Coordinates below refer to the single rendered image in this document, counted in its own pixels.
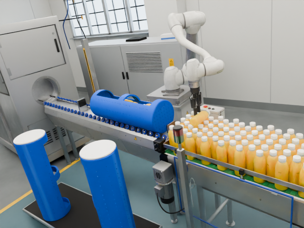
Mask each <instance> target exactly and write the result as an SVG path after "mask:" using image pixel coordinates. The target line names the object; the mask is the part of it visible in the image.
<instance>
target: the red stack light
mask: <svg viewBox="0 0 304 228"><path fill-rule="evenodd" d="M183 134H184V133H183V128H182V129H181V130H178V131H175V130H173V135H174V136H177V137H178V136H182V135H183Z"/></svg>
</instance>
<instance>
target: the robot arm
mask: <svg viewBox="0 0 304 228"><path fill-rule="evenodd" d="M205 21H206V17H205V14H204V13H203V12H201V11H188V12H184V13H180V14H177V13H170V14H169V16H168V26H169V29H170V31H171V32H172V34H173V35H174V37H175V38H176V40H177V41H178V43H179V44H180V45H182V46H184V47H185V48H186V56H185V64H184V65H183V68H182V69H181V70H178V68H177V67H175V66H170V67H168V68H166V70H165V72H164V84H165V90H161V92H162V93H164V94H163V96H179V95H180V94H181V92H182V91H184V89H181V88H180V86H181V85H183V84H189V87H190V92H191V97H190V103H191V108H193V110H194V116H195V115H197V112H200V106H201V104H202V101H201V92H199V91H200V79H201V78H202V77H204V76H212V75H216V74H219V73H221V72H222V71H223V70H224V67H225V65H224V62H223V61H222V60H217V59H216V58H214V57H212V56H210V54H209V53H208V52H207V51H205V50H204V49H202V48H200V47H199V46H197V35H198V31H199V30H200V27H201V26H203V25H204V24H205ZM183 29H185V31H186V38H185V37H184V34H183ZM196 54H198V55H200V56H201V57H202V58H203V59H204V60H203V63H199V61H198V60H197V59H196ZM196 103H197V106H196Z"/></svg>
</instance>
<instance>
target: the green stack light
mask: <svg viewBox="0 0 304 228"><path fill-rule="evenodd" d="M174 142H175V143H183V142H184V134H183V135H182V136H178V137H177V136H174Z"/></svg>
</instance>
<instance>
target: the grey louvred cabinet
mask: <svg viewBox="0 0 304 228"><path fill-rule="evenodd" d="M88 44H89V48H90V53H91V57H92V61H93V65H94V69H95V74H96V78H97V82H98V86H99V89H100V90H109V91H110V92H112V93H113V95H115V96H119V97H121V96H122V95H124V94H132V95H136V96H138V97H139V99H140V100H142V101H147V102H148V101H149V99H147V95H148V94H150V93H152V92H154V91H155V90H157V89H159V88H160V87H162V86H164V85H165V84H164V72H165V70H166V68H168V67H171V66H174V67H177V68H178V70H181V69H182V68H183V65H184V64H185V56H186V48H185V47H184V46H182V45H180V44H179V43H178V41H177V40H176V39H172V40H161V37H148V38H147V39H144V40H141V41H137V42H126V39H114V40H101V41H94V42H91V43H88ZM76 50H77V53H78V57H79V61H80V65H81V69H82V73H83V77H84V80H85V85H86V88H87V92H88V96H89V99H90V100H91V97H92V95H93V94H94V92H93V89H92V85H91V81H90V76H89V73H88V69H87V65H86V60H85V56H84V53H83V49H82V45H80V46H77V47H76ZM199 92H201V101H202V104H201V106H202V105H203V104H204V100H203V89H202V79H200V91H199Z"/></svg>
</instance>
